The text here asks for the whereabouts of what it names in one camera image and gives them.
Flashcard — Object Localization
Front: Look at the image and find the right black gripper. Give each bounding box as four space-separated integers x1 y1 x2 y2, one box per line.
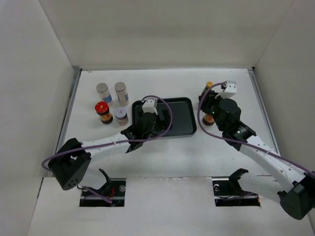
198 90 229 132

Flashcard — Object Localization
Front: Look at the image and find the green sauce bottle yellow cap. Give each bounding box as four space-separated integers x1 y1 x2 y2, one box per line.
198 81 213 101

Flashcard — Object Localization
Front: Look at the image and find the white lid small jar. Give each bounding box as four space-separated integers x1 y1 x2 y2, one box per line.
115 107 128 126

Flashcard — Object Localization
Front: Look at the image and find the spice jar silver lid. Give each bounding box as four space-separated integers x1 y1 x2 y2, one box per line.
114 82 129 107

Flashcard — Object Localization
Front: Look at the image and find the red lid sauce jar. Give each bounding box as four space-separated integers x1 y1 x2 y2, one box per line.
94 101 113 124

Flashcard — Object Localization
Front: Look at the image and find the spice jar blue label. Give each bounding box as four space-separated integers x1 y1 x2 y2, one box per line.
96 83 113 107

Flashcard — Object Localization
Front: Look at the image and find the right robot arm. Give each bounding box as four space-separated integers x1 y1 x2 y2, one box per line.
198 90 315 220

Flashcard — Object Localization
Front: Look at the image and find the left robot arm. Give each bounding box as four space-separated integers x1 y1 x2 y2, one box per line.
48 110 173 196

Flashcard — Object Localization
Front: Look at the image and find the black plastic tray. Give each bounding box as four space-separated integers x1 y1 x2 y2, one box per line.
131 97 197 138

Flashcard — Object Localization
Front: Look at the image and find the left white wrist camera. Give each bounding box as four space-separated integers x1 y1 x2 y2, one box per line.
142 97 158 115

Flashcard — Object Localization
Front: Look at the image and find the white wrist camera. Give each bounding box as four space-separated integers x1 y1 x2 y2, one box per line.
216 81 237 99
142 97 158 115

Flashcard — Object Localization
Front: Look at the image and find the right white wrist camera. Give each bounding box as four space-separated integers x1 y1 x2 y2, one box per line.
216 81 237 99

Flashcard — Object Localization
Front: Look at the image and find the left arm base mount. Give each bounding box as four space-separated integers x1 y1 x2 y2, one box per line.
77 169 126 207

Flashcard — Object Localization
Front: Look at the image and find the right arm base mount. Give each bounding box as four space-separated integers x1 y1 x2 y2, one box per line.
212 168 260 207

